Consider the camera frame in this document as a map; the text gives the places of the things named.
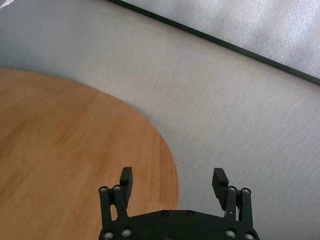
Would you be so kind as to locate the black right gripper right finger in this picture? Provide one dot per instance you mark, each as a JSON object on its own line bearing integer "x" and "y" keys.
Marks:
{"x": 220, "y": 187}

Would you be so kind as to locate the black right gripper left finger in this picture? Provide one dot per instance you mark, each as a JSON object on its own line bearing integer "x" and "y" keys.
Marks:
{"x": 126, "y": 185}

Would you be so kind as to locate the white plastic-wrapped sandbag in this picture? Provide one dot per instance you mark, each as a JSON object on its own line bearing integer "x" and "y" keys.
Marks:
{"x": 3, "y": 3}

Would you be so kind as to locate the black wall rail strip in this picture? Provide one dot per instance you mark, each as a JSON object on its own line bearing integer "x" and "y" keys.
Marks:
{"x": 212, "y": 38}

